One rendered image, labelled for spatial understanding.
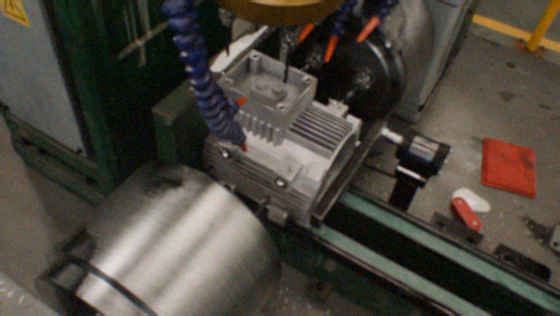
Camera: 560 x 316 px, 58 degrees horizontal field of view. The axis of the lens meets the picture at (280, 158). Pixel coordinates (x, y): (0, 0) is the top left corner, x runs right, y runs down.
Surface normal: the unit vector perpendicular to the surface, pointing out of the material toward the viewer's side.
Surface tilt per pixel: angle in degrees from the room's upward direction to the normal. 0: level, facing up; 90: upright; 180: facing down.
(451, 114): 0
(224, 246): 36
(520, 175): 1
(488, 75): 0
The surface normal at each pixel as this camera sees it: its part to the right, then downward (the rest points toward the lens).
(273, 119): -0.52, 0.62
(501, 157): 0.11, -0.66
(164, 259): 0.33, -0.50
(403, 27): 0.57, -0.28
